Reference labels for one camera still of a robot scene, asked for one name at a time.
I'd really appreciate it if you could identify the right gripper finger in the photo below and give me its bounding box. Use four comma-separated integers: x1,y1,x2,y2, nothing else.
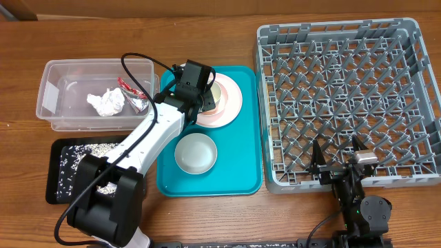
311,140,327,169
351,135,368,152

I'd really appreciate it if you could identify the cream paper cup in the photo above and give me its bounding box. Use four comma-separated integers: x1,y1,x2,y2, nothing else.
210,81,222,106

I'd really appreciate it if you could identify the grey bowl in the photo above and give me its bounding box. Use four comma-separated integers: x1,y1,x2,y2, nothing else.
174,133,218,175

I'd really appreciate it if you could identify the red foil wrapper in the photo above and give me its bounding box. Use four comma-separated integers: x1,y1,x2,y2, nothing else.
117,77,149,114

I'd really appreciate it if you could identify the white napkin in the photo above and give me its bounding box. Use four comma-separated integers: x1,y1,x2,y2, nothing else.
87,88,125,116

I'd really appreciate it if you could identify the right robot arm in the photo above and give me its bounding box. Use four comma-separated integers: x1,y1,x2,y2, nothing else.
305,135,393,247

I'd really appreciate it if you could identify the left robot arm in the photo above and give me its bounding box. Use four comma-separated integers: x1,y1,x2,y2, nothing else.
54,60,216,247

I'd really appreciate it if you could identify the grey dishwasher rack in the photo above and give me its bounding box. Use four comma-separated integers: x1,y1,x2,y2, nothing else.
255,18,440,194

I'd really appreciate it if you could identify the large pink plate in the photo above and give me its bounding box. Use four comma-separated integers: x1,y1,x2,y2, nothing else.
196,73,243,128

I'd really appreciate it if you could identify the teal plastic tray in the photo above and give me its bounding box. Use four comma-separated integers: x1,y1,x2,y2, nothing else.
156,65,263,197

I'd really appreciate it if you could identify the clear plastic bin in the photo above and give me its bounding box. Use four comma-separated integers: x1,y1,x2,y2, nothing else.
36,59,149,132

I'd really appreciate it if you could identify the black plastic tray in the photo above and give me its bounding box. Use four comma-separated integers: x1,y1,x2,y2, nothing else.
45,135,126,205

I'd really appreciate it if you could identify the cardboard backdrop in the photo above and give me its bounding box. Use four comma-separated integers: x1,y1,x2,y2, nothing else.
1,0,440,21

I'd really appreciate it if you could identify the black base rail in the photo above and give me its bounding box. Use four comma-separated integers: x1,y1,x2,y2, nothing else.
152,238,334,248

